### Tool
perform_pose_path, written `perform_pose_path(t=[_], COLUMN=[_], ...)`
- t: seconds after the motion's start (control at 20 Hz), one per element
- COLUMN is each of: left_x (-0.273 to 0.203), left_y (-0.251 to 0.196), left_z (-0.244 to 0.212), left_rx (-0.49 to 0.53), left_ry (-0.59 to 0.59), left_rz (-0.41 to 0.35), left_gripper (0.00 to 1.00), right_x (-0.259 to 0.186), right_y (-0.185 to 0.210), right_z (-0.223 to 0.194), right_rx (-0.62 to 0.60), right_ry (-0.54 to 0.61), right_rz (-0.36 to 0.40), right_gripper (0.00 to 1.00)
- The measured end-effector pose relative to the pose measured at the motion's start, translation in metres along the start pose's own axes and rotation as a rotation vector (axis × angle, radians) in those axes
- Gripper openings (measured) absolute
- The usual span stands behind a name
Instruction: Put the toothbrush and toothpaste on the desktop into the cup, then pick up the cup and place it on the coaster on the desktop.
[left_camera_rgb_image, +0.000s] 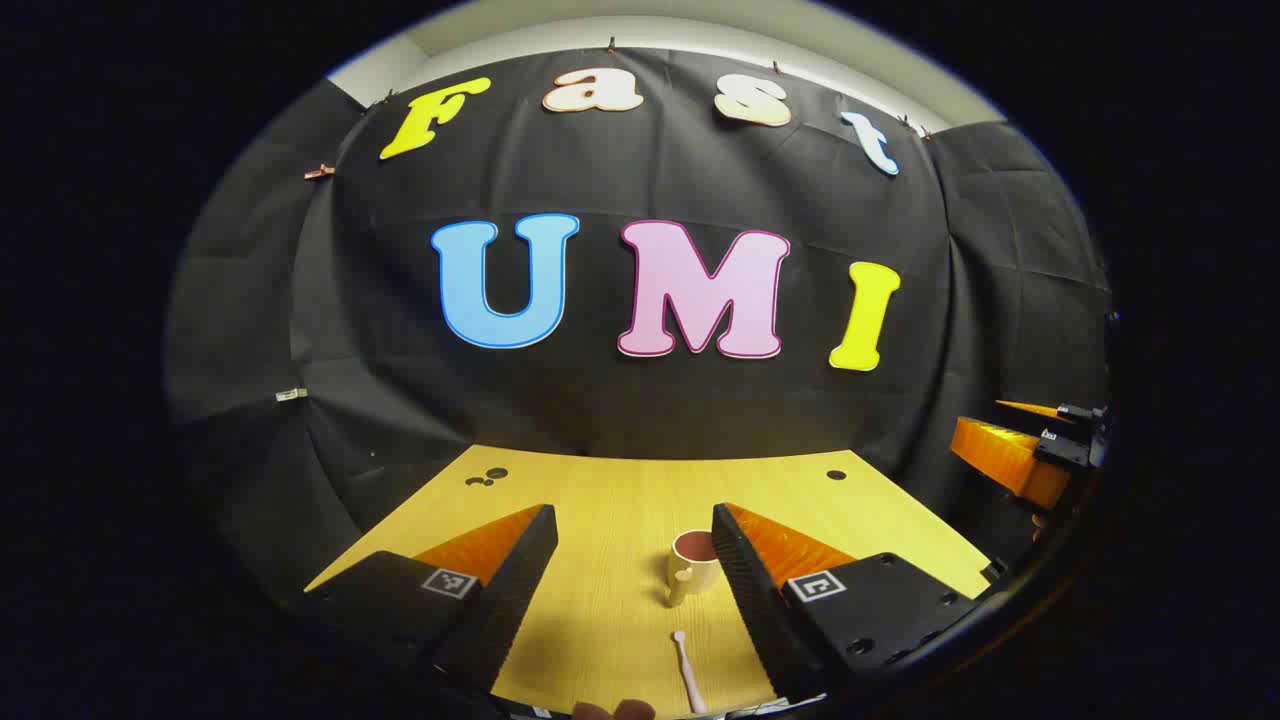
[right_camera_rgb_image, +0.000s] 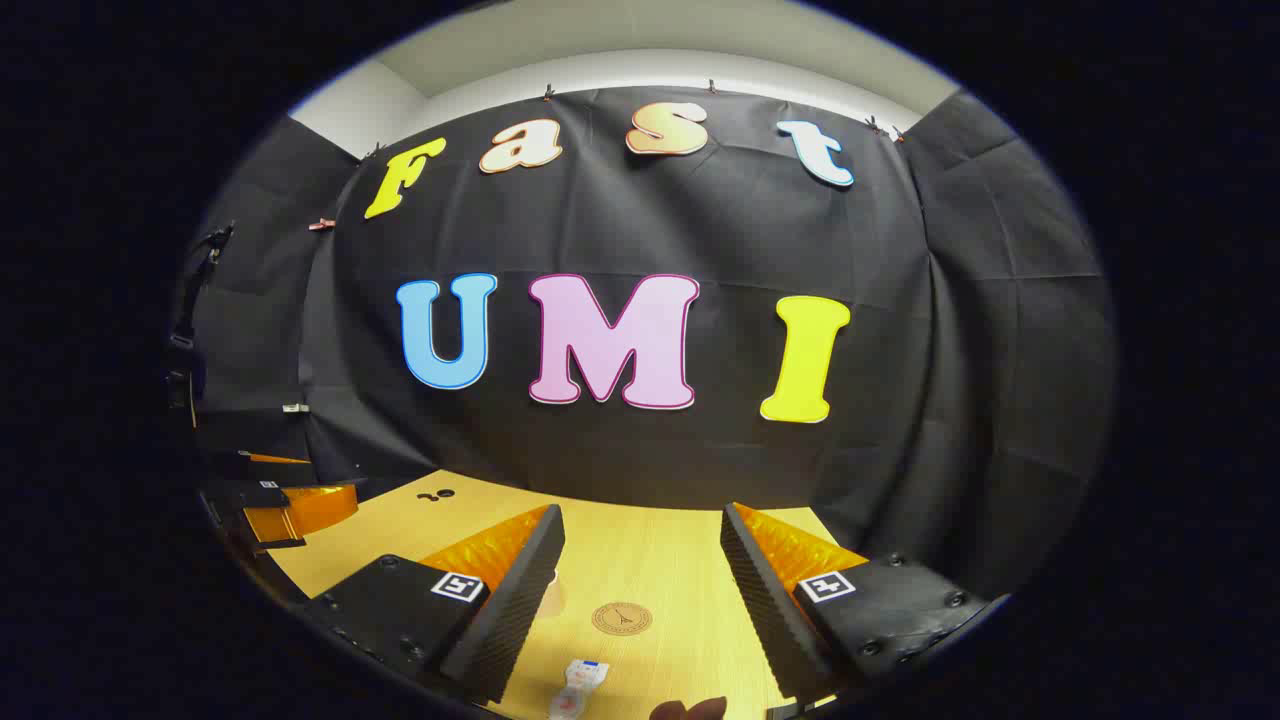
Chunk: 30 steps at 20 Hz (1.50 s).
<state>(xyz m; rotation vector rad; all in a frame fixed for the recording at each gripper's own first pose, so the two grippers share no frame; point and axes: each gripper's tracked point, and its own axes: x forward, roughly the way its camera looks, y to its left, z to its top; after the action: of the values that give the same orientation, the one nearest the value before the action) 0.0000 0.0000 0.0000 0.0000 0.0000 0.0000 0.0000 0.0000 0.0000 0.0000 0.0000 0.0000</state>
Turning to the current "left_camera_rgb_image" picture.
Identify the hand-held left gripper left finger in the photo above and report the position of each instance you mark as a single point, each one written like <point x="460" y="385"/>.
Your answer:
<point x="505" y="600"/>

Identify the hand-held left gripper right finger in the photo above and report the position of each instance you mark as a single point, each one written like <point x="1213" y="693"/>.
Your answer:
<point x="752" y="590"/>

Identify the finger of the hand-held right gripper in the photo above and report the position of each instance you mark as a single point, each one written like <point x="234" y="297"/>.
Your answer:
<point x="1010" y="455"/>
<point x="1080" y="411"/>

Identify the white toothbrush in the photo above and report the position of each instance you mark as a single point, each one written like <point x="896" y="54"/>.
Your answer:
<point x="688" y="672"/>

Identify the yellow wooden desktop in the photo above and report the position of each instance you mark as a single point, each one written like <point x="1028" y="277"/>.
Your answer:
<point x="620" y="500"/>

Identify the black backdrop cloth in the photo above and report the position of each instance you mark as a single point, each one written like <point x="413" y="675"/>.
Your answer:
<point x="640" y="400"/>

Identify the white cloth clip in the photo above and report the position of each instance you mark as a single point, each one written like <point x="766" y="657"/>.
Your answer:
<point x="291" y="394"/>

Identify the copper cloth clip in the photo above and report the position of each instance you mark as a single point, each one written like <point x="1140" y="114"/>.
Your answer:
<point x="320" y="172"/>

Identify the black desk edge bracket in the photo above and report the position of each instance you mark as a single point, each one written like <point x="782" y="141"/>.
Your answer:
<point x="992" y="570"/>

